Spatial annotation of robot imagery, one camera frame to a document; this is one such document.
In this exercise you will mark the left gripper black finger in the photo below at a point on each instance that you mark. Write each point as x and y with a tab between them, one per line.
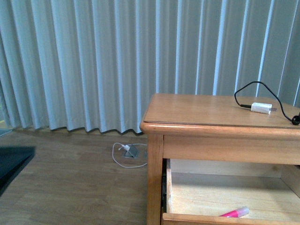
12	160

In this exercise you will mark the wooden drawer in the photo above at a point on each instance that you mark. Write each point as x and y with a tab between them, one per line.
198	192

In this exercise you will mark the pink marker with white caps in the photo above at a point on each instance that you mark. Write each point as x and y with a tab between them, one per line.
237	213

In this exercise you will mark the pale green pleated curtain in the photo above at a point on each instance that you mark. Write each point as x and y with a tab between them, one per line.
96	63

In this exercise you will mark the open metal floor outlet box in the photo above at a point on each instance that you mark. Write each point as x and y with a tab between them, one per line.
132	153

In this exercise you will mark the wooden nightstand cabinet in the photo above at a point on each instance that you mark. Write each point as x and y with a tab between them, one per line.
211	128

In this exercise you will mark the white charger adapter on nightstand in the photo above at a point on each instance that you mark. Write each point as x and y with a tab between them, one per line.
262	108

